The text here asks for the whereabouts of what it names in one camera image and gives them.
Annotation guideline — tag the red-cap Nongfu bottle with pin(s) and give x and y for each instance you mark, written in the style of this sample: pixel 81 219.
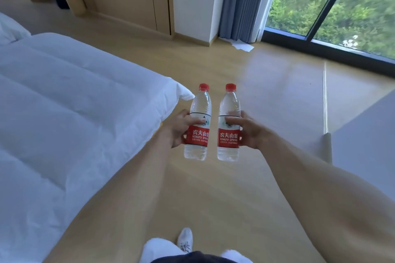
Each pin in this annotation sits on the red-cap Nongfu bottle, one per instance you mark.
pixel 197 139
pixel 229 141

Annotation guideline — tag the person's right forearm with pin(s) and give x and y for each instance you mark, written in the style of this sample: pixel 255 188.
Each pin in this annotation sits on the person's right forearm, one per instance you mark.
pixel 324 198

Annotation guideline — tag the person's left forearm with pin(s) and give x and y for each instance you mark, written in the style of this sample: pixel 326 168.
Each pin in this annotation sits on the person's left forearm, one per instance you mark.
pixel 117 204

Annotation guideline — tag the white sheer curtain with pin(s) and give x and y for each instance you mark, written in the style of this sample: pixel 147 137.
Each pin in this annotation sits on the white sheer curtain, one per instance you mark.
pixel 268 0

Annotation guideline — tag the white paper sheet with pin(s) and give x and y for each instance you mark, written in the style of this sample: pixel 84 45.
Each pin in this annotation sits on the white paper sheet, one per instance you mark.
pixel 242 45

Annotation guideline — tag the light denim shorts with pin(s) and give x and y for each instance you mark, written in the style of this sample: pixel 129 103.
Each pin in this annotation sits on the light denim shorts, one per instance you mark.
pixel 157 249

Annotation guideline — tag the person's right hand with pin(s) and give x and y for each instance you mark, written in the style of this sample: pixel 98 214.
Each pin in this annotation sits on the person's right hand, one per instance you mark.
pixel 254 133

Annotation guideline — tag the person's white left shoe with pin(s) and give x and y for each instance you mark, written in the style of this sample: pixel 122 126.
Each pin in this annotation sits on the person's white left shoe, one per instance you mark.
pixel 185 239

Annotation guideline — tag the grey blue curtain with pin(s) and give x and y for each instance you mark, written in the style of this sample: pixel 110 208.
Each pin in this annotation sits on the grey blue curtain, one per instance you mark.
pixel 243 0

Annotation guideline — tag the person's left hand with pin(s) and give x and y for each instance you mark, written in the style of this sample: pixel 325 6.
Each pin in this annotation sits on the person's left hand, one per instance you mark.
pixel 176 130

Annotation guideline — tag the black t-shirt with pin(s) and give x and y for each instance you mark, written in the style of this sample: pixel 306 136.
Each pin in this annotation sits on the black t-shirt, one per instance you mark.
pixel 194 258

